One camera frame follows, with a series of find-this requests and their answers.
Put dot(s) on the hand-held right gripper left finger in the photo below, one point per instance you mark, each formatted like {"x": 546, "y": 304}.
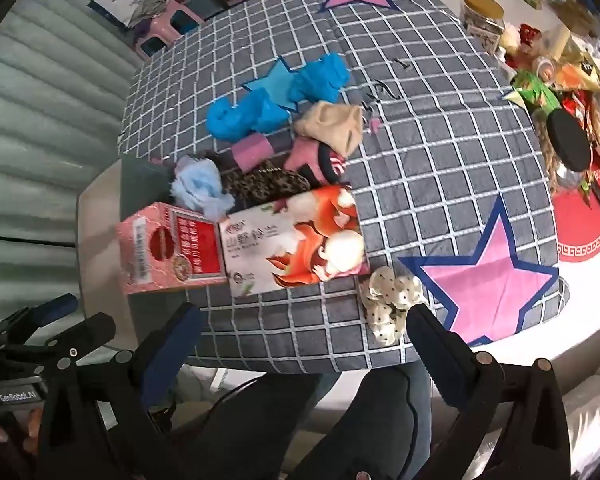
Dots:
{"x": 170, "y": 355}

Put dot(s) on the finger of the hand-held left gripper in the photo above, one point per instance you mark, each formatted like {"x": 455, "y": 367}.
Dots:
{"x": 92, "y": 332}
{"x": 55, "y": 308}

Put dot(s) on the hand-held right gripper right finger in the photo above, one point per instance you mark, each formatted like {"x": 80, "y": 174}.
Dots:
{"x": 445, "y": 360}

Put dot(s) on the white polka dot scrunchie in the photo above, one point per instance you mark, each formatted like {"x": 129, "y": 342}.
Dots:
{"x": 390, "y": 295}

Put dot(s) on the light blue fluffy scrunchie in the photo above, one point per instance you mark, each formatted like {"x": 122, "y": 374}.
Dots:
{"x": 200, "y": 187}

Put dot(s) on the leopard print cloth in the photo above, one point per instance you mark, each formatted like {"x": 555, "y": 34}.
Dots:
{"x": 265, "y": 185}

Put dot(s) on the pink sponge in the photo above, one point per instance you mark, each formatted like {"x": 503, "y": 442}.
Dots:
{"x": 250, "y": 152}

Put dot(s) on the pink sock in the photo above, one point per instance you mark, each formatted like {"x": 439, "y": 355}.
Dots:
{"x": 305, "y": 157}

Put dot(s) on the blue cloth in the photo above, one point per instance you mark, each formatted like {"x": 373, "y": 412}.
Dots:
{"x": 320, "y": 80}
{"x": 235, "y": 117}

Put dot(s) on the beige sock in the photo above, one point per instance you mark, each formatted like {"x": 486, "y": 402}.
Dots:
{"x": 325, "y": 120}

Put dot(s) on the person's left hand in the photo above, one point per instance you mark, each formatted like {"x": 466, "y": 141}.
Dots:
{"x": 30, "y": 427}

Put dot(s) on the pink patterned carton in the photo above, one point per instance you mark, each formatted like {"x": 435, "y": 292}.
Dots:
{"x": 170, "y": 250}

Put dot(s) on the white cushion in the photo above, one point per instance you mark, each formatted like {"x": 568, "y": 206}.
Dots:
{"x": 590, "y": 410}

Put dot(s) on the white and orange carton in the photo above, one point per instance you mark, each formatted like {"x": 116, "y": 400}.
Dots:
{"x": 300, "y": 250}

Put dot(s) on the red round mat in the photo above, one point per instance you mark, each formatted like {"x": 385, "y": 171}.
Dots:
{"x": 585, "y": 225}

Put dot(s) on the pale green curtain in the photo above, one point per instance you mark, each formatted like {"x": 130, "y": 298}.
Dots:
{"x": 40, "y": 110}

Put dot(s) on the grey checkered star blanket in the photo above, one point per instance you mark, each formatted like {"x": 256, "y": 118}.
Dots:
{"x": 430, "y": 135}

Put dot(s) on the jar with black lid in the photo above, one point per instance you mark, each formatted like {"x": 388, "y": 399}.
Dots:
{"x": 570, "y": 142}

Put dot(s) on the green snack packet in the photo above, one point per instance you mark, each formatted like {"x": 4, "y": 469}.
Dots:
{"x": 535, "y": 90}

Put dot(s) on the pink plastic stool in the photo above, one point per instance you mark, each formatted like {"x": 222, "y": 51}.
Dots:
{"x": 165, "y": 20}

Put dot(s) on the glass jar with gold lid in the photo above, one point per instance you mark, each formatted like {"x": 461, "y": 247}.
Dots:
{"x": 482, "y": 20}

